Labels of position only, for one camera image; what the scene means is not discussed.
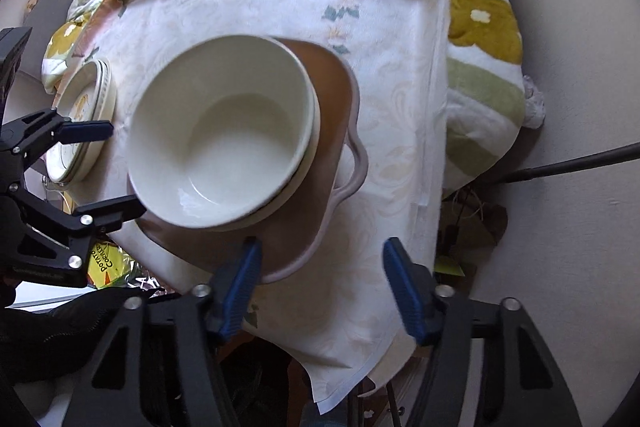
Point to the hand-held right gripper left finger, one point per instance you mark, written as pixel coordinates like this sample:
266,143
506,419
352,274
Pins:
240,294

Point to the floral blanket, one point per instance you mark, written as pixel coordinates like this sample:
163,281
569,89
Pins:
480,57

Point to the black rod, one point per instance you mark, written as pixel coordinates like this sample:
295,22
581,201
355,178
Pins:
575,164

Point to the white plastic bag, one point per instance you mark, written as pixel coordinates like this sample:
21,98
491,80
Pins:
532,104

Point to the low white side table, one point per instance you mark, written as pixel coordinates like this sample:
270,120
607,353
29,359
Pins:
40,294

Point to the cream patterned tablecloth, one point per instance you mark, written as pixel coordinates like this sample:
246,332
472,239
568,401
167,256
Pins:
390,132

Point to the small white ribbed bowl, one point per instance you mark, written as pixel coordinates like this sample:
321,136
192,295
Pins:
220,137

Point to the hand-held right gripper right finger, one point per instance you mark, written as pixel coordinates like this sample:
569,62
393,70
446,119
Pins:
410,299

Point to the yellow snack packet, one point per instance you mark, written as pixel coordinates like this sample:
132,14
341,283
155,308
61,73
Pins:
107,264

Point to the white oval ribbed dish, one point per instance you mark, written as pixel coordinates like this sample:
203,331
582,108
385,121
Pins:
107,107

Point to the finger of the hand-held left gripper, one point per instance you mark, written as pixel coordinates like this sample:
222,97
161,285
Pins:
120,209
90,130

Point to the pink heart-shaped bowl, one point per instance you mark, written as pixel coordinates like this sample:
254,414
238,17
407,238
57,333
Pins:
320,207

